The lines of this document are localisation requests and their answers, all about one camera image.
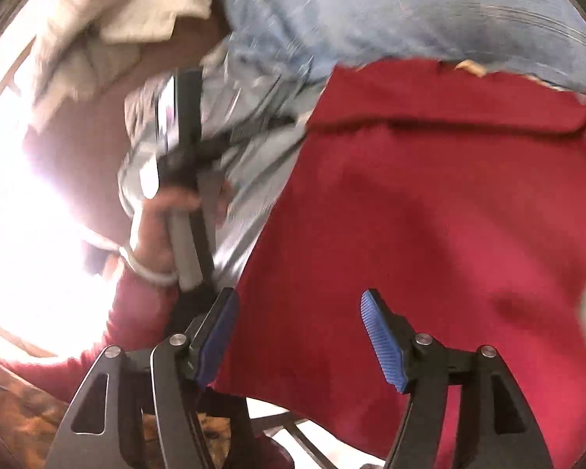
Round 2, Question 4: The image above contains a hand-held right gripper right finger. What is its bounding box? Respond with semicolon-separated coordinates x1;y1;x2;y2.
360;289;552;469

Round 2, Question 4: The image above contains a person's left hand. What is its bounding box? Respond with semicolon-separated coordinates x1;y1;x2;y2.
128;192;202;284

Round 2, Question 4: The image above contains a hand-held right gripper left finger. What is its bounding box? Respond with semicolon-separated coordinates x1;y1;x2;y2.
54;287;247;469

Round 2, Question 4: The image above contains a white bracelet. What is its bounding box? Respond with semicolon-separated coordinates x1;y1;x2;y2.
120;248;180;288

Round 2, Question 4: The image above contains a blue plaid pillow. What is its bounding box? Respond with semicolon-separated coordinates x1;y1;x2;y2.
215;0;586;103

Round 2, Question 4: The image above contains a brown bed cover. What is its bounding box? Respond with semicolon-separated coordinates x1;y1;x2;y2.
22;10;235;255

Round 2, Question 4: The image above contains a grey star print bedsheet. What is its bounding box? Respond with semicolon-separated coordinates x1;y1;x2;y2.
117;44;333;289

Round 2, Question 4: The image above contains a red garment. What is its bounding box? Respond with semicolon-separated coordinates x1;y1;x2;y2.
210;59;586;469

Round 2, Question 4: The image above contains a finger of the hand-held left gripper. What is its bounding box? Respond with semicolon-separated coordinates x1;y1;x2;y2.
202;115;296;157

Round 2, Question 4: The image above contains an orange patterned cloth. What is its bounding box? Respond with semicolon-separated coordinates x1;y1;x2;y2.
0;347;235;469

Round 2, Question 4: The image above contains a white patterned cloth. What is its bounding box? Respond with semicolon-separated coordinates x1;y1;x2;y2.
29;0;213;132

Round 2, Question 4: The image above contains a person's left forearm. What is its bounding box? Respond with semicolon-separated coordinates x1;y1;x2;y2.
0;266;191;401

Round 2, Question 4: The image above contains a black metal frame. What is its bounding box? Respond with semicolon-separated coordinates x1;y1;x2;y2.
247;408;352;469

